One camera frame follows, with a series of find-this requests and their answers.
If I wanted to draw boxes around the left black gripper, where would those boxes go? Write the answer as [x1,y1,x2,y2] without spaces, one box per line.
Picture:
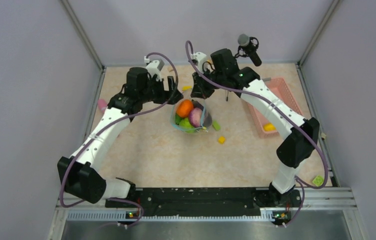
[139,74,183,105]

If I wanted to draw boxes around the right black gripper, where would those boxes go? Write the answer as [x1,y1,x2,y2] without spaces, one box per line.
[191,66,226,100]

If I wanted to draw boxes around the orange tangerine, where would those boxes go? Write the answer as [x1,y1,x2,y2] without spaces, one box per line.
[175,99,194,118]

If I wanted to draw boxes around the dark purple eggplant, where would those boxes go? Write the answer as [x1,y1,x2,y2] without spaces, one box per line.
[191,99,213,129]

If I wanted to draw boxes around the green lettuce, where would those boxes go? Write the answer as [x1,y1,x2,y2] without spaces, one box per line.
[174,113,184,126]

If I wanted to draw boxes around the purple onion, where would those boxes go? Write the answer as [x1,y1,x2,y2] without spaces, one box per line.
[188,107,203,128]

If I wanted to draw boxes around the clear zip top bag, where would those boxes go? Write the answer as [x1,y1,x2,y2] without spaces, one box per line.
[169,98,213,134]

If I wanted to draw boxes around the green lime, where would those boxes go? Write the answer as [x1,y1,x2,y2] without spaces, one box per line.
[178,118,197,134]

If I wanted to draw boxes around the yellow banana piece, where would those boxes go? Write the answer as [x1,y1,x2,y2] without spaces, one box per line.
[263,123,276,132]

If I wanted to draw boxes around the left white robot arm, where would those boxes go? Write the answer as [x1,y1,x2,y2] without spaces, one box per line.
[57,66,182,208]

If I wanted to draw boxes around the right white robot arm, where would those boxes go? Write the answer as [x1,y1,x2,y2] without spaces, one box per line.
[185,48,324,206]

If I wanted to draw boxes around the black microphone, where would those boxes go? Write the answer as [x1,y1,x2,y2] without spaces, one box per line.
[237,34,263,67]

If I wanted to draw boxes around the pink cylindrical tool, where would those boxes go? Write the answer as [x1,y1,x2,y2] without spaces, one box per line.
[97,99,108,114]

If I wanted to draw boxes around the yellow rectangular block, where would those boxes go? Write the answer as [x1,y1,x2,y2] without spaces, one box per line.
[182,86,192,91]

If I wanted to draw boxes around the green block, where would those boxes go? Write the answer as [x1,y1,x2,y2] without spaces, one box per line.
[212,120,221,131]

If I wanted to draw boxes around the pink plastic basket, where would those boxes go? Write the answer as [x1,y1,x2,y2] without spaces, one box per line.
[241,77,306,138]

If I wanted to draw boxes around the yellow cube block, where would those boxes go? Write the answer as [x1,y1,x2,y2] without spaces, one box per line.
[217,136,226,144]

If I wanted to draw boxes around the green lego brick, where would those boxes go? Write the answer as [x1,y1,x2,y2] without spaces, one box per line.
[312,175,325,187]

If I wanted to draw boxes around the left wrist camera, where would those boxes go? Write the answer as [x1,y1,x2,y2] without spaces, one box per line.
[144,56,165,82]

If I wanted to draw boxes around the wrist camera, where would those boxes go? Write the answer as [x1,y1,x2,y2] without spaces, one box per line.
[190,52,208,73]
[144,56,165,82]

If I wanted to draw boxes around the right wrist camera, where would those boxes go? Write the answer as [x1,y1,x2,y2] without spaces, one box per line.
[190,52,208,73]

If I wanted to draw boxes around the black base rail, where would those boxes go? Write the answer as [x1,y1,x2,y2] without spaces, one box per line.
[105,187,303,220]

